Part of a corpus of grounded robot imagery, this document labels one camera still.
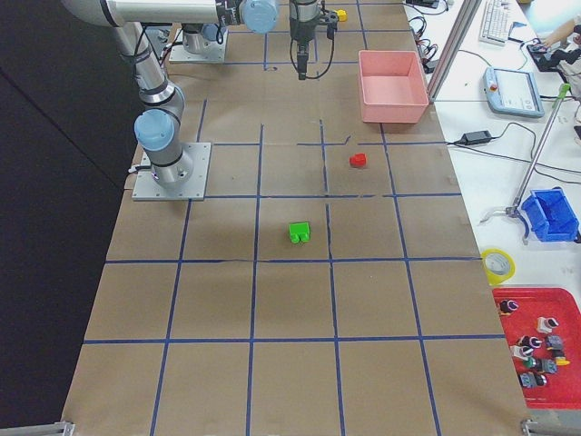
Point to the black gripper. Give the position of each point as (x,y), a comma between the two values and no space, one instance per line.
(301,28)

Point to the green toy block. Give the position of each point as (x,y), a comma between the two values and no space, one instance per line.
(299,232)

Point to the pink plastic box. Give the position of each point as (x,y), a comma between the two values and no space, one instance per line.
(392,87)

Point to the person hand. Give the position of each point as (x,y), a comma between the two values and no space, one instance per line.
(562,32)

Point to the yellow toy block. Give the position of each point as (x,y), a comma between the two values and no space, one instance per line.
(342,15)

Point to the red toy block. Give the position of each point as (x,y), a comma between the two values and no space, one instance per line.
(358,160)

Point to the white keyboard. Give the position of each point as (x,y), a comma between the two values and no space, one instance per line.
(496,22)

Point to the black laptop adapter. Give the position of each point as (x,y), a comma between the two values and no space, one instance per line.
(475,138)

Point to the teach pendant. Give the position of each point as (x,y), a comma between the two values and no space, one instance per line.
(512,92)

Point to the reacher grabber tool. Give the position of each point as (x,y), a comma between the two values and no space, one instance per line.
(512,211)

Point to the yellow tape roll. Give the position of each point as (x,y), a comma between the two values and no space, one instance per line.
(499,266)

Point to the blue storage bin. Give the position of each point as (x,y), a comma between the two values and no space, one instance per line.
(551,216)

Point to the red parts tray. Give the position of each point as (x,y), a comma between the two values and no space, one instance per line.
(542,329)

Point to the aluminium frame post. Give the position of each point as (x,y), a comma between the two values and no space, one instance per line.
(459,29)

